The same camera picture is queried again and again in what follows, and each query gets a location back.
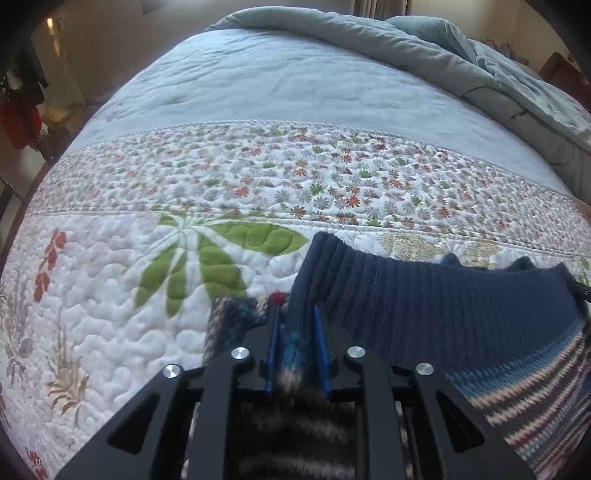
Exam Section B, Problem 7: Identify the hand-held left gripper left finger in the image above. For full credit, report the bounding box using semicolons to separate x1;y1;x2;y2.
55;305;282;480

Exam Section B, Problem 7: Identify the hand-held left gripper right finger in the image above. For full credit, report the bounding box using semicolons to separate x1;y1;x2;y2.
314;305;536;480

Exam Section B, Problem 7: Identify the blue striped knit sweater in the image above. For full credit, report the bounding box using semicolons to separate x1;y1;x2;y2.
203;232;591;480

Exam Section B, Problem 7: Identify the floral quilted bedspread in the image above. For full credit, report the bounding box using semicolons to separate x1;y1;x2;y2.
0;18;591;480

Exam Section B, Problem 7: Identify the wooden headboard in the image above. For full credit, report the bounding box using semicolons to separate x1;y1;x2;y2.
538;52;585;100

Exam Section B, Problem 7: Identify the patterned pillow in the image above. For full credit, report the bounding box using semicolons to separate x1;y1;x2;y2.
480;39;534;65

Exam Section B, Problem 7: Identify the grey duvet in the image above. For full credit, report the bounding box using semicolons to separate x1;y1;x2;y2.
205;7;591;204

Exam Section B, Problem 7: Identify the red hanging garment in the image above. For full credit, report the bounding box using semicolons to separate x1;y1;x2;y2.
0;102;43;149

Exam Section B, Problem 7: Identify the beige curtain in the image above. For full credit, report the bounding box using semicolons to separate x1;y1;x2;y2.
353;0;400;20

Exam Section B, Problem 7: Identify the black hanging garment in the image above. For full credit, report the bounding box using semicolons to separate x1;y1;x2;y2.
0;44;49;107

